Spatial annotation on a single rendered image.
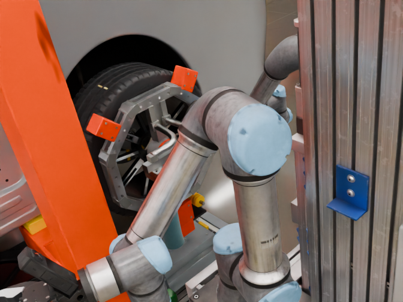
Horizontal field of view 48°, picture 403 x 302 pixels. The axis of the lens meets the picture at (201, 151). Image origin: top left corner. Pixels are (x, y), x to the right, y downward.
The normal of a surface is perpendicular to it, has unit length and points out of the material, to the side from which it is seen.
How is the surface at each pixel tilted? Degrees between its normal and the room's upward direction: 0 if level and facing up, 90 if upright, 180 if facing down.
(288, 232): 0
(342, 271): 90
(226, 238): 8
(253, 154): 82
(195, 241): 0
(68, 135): 90
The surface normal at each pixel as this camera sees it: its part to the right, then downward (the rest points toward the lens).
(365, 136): -0.75, 0.44
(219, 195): -0.15, -0.84
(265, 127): 0.41, 0.31
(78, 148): 0.66, 0.31
